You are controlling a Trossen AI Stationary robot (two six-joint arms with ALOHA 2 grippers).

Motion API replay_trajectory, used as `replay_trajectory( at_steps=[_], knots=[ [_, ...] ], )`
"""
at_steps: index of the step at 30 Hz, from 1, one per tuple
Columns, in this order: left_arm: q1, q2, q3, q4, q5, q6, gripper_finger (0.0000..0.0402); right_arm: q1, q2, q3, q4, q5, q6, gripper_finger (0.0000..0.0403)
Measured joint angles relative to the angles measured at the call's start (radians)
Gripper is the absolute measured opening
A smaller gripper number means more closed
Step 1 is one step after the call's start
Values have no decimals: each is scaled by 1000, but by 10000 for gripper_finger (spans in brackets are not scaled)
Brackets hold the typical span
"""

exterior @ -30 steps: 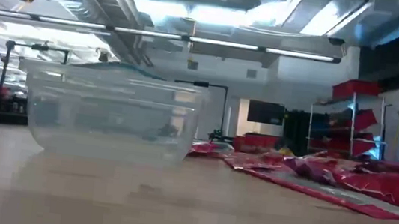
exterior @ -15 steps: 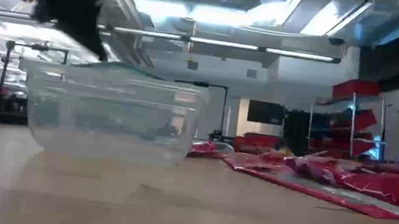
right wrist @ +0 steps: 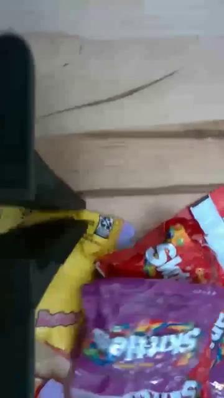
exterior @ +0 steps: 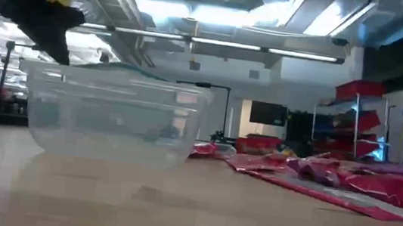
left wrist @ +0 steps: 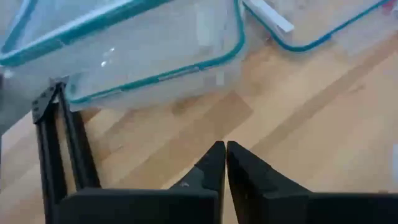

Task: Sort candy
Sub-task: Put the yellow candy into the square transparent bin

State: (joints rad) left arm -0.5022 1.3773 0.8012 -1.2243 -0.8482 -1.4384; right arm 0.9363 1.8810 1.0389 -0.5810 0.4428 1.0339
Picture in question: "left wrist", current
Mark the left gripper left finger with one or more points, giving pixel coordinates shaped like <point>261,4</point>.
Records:
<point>155,205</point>

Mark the large clear plastic container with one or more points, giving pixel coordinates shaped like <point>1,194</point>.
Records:
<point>124,53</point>
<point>155,93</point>

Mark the red candy packet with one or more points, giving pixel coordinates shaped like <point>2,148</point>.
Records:
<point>388,6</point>

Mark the small teal-rimmed clear lid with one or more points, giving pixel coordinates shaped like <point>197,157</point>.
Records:
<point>269,15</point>

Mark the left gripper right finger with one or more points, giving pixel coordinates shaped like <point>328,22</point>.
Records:
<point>295,208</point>

